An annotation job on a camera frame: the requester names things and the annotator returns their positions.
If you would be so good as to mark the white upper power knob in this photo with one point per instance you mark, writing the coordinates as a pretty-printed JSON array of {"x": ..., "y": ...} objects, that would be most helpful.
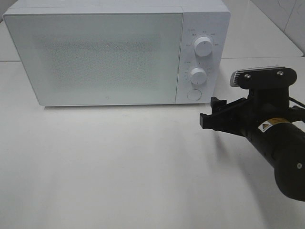
[{"x": 203, "y": 46}]

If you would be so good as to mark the white timer knob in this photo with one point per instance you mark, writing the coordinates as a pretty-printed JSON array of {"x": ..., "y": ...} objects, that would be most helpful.
[{"x": 198, "y": 76}]

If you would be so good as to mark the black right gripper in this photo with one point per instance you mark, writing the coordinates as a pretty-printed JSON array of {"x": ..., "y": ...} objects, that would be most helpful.
[{"x": 262, "y": 118}]

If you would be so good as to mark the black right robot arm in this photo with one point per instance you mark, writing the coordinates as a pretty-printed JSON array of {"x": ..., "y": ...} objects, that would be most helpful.
[{"x": 290, "y": 178}]

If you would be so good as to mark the round white door button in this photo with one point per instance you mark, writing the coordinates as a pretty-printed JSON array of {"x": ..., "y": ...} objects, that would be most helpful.
[{"x": 194, "y": 95}]

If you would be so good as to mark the white microwave oven body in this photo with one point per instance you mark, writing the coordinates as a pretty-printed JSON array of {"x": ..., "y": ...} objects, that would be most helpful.
[{"x": 200, "y": 17}]

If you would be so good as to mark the white microwave door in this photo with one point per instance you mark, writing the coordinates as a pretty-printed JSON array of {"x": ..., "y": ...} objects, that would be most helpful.
[{"x": 99, "y": 59}]

